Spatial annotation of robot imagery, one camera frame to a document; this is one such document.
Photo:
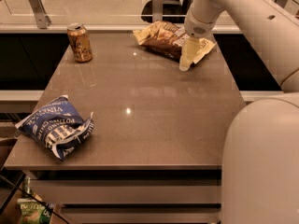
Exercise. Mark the left metal railing post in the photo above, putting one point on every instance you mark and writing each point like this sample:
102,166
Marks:
42,19

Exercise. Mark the brown chip bag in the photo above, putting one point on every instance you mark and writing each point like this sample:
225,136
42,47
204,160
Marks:
166,38

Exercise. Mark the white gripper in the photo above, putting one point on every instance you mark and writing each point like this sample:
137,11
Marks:
195,27

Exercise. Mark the black office chair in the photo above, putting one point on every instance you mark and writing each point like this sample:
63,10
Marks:
175,10

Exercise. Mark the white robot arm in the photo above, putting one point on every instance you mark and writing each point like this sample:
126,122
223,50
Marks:
260,164

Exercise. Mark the grey table drawer unit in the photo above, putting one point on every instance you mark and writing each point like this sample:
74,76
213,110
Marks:
132,196

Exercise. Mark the green snack bag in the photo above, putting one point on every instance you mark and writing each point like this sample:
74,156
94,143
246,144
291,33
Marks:
33,212

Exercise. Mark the middle metal railing post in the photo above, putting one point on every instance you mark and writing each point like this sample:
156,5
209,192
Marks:
157,10

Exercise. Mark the blue chip bag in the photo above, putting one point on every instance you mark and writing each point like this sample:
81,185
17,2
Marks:
57,126

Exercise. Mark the gold soda can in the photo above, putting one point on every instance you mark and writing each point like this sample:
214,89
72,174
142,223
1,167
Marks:
79,42

